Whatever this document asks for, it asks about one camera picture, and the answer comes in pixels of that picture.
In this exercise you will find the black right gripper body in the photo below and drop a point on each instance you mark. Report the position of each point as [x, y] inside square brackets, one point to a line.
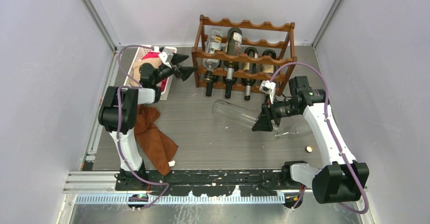
[268, 112]

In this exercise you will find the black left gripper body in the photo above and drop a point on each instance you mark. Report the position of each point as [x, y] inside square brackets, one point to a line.
[174, 71]

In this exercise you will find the clear bottle brown label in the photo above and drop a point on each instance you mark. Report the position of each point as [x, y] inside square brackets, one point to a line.
[213, 45]

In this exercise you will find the dark bottle white label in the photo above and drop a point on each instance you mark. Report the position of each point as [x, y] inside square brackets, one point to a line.
[229, 90]

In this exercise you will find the green bottle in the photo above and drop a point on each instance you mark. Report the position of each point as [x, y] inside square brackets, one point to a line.
[233, 48]

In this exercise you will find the dark wine bottle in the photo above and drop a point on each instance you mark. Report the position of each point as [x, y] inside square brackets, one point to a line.
[249, 68]

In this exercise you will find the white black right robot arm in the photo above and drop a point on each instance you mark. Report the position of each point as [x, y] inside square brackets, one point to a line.
[343, 178]

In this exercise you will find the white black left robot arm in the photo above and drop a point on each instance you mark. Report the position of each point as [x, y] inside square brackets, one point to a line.
[119, 108]

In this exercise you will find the brown wooden wine rack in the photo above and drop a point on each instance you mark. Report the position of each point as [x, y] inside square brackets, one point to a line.
[287, 54]

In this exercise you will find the pink folded cloth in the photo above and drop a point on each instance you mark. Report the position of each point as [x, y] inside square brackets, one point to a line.
[153, 59]

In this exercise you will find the white plastic basket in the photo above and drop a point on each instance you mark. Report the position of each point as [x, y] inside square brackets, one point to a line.
[141, 52]

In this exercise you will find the peach folded cloth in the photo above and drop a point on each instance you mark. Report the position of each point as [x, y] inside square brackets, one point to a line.
[139, 68]

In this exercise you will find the brown towel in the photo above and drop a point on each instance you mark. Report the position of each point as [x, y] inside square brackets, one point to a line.
[157, 146]

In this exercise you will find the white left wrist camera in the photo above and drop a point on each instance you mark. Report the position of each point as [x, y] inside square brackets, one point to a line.
[164, 57]

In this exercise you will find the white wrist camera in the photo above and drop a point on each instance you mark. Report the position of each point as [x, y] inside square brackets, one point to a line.
[269, 88]
[164, 57]

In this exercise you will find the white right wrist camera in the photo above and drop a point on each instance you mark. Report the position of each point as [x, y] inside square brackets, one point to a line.
[269, 88]

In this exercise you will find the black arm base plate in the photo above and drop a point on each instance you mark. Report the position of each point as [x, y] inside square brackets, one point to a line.
[210, 183]

